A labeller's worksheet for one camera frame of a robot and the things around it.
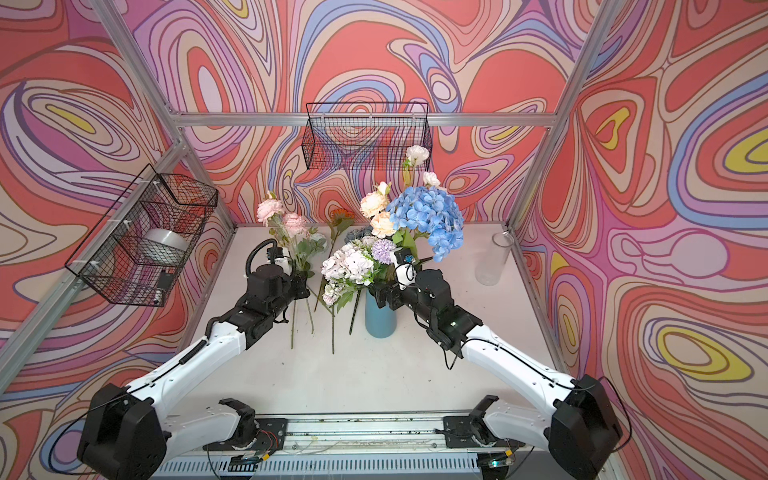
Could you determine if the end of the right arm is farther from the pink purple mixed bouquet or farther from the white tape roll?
the white tape roll

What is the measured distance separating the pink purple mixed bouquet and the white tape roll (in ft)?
1.23

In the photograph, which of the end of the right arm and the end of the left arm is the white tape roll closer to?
the end of the left arm

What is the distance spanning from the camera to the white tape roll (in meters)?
0.71

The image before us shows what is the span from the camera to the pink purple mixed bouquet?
68 cm

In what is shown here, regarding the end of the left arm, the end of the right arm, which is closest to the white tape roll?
the end of the left arm
